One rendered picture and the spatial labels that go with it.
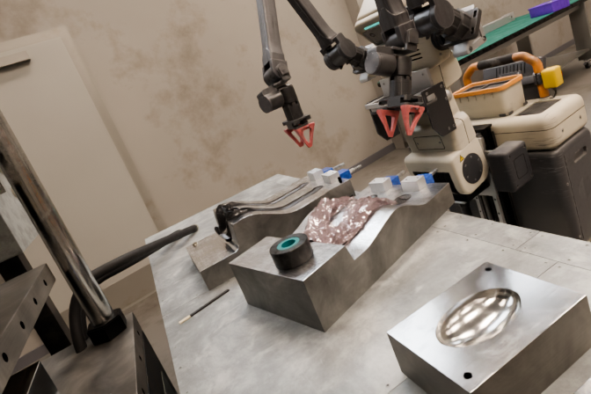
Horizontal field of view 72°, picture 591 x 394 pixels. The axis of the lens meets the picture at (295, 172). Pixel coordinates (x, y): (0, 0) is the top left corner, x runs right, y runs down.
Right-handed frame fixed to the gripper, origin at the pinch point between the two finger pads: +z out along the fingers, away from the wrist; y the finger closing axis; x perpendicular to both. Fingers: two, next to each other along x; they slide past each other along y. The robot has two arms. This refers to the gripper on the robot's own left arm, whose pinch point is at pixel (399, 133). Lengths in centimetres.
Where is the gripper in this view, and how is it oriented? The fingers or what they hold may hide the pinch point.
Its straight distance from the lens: 111.7
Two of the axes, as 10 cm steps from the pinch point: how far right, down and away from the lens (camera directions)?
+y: 5.0, 0.1, -8.7
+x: 8.7, 0.0, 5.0
